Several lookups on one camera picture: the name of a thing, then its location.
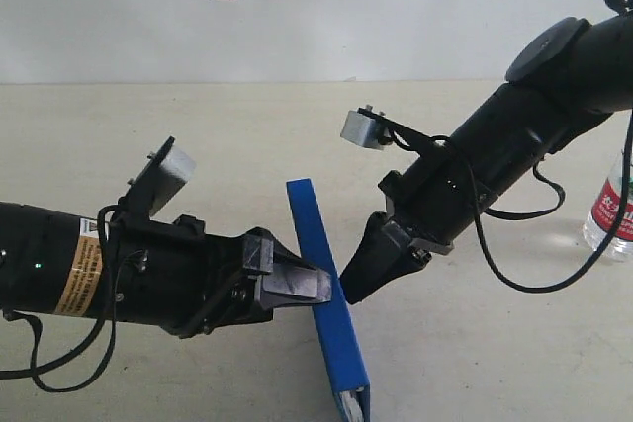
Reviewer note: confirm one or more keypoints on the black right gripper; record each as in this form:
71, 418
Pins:
434, 201

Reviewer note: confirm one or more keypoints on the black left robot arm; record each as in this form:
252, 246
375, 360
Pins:
51, 262

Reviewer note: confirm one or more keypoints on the clear bottle with red label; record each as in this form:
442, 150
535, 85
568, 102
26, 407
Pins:
603, 212

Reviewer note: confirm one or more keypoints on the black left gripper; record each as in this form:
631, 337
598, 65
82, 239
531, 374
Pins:
179, 278

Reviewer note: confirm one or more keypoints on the blue binder folder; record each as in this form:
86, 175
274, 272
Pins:
348, 379

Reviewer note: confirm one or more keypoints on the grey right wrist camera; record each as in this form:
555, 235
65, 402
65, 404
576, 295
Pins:
369, 130

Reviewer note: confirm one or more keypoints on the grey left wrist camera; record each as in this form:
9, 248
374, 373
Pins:
166, 172

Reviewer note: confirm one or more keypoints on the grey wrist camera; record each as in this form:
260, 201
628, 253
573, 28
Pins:
369, 130
166, 172

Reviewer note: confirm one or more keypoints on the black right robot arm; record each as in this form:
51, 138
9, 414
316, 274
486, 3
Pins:
567, 81

